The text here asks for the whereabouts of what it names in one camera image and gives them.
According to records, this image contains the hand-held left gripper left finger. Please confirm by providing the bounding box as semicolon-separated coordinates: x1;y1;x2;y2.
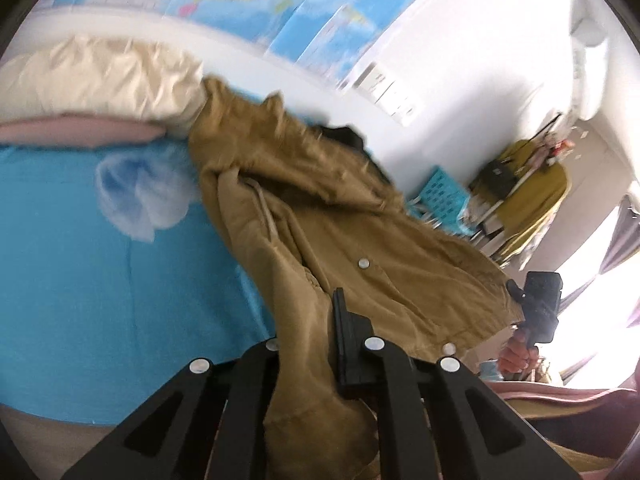
60;337;281;480

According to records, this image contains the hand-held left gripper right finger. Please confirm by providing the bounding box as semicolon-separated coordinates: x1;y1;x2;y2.
332;287;583;480

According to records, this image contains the brown jacket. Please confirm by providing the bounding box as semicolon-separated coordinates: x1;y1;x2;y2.
187;77;526;480

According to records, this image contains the person's right hand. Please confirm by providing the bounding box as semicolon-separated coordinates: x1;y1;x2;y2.
497;327;541;378

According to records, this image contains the grey curtain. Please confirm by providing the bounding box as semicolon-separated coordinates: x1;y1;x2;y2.
565;195;640;311

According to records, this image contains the yellow hanging garment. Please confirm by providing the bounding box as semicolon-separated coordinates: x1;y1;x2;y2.
470;140;573;261

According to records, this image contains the black handbag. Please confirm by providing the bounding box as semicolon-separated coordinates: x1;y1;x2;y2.
480;160;518;198

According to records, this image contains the teal perforated basket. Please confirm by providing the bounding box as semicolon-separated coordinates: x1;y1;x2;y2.
411;167;472;226

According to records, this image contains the pink plush toy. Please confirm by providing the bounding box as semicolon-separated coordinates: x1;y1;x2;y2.
545;130;573;161

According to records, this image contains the blue floral bed sheet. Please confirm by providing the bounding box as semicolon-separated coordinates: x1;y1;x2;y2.
0;87;331;426

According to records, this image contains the black cloth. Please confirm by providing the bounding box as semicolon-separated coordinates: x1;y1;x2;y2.
315;125;391;181

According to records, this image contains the pink folded cloth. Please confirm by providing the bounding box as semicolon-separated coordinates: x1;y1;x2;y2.
0;115;166;148

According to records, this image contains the cream folded quilt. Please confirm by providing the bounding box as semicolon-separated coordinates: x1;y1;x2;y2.
0;35;206;136

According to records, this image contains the white wall socket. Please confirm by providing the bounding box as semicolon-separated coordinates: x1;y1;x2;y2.
357;62;388;93
382;82;408;111

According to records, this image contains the colourful wall map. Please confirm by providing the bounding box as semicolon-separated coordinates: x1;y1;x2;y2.
30;0;466;86

